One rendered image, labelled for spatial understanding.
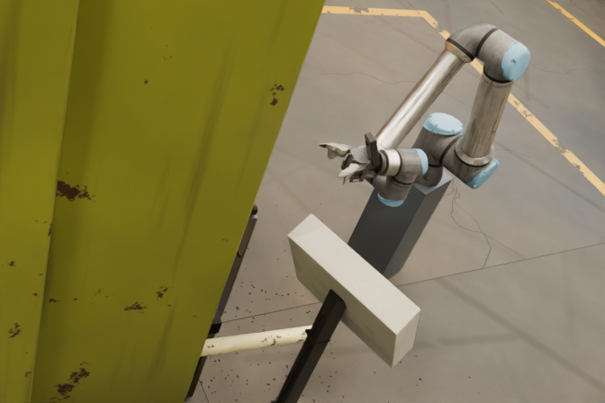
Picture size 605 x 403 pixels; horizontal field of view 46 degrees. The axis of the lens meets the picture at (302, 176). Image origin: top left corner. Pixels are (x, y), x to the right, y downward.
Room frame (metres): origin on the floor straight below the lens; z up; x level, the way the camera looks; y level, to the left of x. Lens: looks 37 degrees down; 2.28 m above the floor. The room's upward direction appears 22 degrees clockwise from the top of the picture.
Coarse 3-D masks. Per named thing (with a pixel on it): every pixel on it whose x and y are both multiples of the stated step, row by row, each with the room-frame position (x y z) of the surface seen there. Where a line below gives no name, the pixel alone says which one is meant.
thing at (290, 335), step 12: (228, 336) 1.34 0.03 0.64; (240, 336) 1.35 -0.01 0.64; (252, 336) 1.37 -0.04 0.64; (264, 336) 1.39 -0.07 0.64; (276, 336) 1.41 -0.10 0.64; (288, 336) 1.42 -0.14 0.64; (300, 336) 1.44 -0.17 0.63; (204, 348) 1.27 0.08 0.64; (216, 348) 1.29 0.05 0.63; (228, 348) 1.31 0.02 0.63; (240, 348) 1.33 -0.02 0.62; (252, 348) 1.35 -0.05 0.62
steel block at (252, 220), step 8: (256, 216) 1.55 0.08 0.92; (248, 224) 1.54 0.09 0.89; (248, 232) 1.54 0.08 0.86; (248, 240) 1.55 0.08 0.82; (240, 248) 1.54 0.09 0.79; (232, 264) 1.53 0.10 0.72; (232, 272) 1.54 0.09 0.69; (232, 280) 1.54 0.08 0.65; (224, 288) 1.53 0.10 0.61; (224, 296) 1.54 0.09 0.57; (224, 304) 1.55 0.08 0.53
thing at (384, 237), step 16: (448, 176) 2.61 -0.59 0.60; (416, 192) 2.45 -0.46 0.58; (432, 192) 2.48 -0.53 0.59; (368, 208) 2.52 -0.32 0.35; (384, 208) 2.49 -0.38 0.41; (400, 208) 2.46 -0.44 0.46; (416, 208) 2.43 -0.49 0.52; (432, 208) 2.57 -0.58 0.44; (368, 224) 2.51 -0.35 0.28; (384, 224) 2.47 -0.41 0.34; (400, 224) 2.44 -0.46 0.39; (416, 224) 2.49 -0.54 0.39; (352, 240) 2.52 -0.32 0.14; (368, 240) 2.49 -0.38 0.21; (384, 240) 2.46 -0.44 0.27; (400, 240) 2.43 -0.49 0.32; (416, 240) 2.60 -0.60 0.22; (368, 256) 2.47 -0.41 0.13; (384, 256) 2.44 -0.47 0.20; (400, 256) 2.51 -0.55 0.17; (384, 272) 2.44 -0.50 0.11
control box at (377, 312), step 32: (320, 224) 1.29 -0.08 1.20; (320, 256) 1.22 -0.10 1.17; (352, 256) 1.23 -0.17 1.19; (320, 288) 1.28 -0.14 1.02; (352, 288) 1.16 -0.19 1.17; (384, 288) 1.17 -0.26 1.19; (352, 320) 1.23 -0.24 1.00; (384, 320) 1.11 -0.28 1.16; (416, 320) 1.16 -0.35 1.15; (384, 352) 1.18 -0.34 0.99
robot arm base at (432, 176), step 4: (428, 164) 2.50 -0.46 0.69; (428, 168) 2.50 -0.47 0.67; (432, 168) 2.51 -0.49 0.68; (436, 168) 2.51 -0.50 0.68; (440, 168) 2.54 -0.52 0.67; (428, 172) 2.50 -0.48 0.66; (432, 172) 2.50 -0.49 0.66; (436, 172) 2.51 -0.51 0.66; (440, 172) 2.54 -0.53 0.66; (420, 176) 2.48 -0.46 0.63; (424, 176) 2.49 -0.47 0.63; (428, 176) 2.50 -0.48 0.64; (432, 176) 2.50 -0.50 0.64; (436, 176) 2.51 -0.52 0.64; (440, 176) 2.54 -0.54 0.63; (416, 180) 2.48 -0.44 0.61; (420, 180) 2.48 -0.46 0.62; (424, 180) 2.48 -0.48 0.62; (428, 180) 2.49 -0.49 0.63; (432, 180) 2.50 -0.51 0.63; (436, 180) 2.51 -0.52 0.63; (424, 184) 2.48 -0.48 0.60; (428, 184) 2.49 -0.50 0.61; (432, 184) 2.50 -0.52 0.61
